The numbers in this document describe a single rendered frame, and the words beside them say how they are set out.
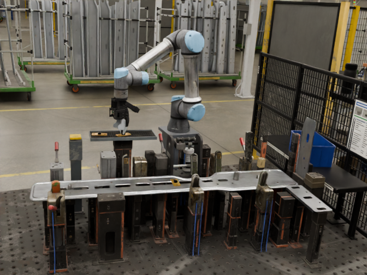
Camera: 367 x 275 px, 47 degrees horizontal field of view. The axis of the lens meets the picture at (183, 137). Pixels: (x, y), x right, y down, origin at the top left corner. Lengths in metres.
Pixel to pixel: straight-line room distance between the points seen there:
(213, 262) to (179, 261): 0.16
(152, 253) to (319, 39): 3.07
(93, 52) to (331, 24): 5.63
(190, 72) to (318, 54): 2.30
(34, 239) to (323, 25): 3.38
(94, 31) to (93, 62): 0.62
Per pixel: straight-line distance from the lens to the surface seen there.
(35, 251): 2.23
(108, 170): 2.21
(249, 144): 2.42
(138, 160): 2.24
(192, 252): 2.15
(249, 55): 9.18
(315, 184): 2.33
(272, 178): 2.37
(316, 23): 4.61
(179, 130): 2.65
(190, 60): 2.45
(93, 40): 8.93
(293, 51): 4.85
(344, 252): 2.42
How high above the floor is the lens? 1.89
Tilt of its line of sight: 18 degrees down
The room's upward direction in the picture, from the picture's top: 4 degrees clockwise
